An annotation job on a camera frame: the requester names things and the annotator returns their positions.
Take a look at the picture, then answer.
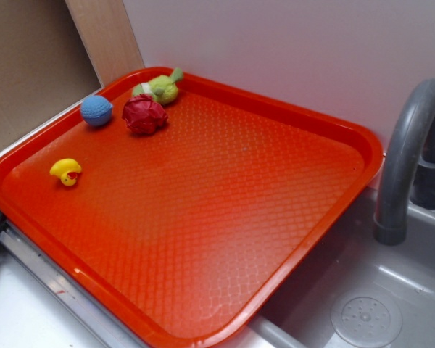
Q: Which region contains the grey plastic sink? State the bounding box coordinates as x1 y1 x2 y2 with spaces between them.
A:
249 189 435 347

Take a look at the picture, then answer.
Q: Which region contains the sink drain cover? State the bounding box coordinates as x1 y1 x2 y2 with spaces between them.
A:
331 289 402 347

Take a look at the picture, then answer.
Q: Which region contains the red crumpled ball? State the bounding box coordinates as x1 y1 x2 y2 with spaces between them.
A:
122 94 169 135

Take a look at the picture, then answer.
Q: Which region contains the orange plastic tray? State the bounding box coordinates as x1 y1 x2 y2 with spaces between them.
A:
0 67 383 347

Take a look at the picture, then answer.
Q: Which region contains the green plush toy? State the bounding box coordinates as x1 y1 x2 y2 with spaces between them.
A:
132 67 183 106

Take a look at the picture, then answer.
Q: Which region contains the wooden board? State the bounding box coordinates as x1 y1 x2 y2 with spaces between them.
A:
66 0 144 86

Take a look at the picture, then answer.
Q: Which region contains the grey toy faucet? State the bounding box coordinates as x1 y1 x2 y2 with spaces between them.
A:
374 78 435 245

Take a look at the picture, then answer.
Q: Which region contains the blue knitted ball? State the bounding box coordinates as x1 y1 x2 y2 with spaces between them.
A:
80 95 113 127

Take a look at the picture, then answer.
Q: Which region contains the yellow rubber duck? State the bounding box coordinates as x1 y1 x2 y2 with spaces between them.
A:
49 158 82 186

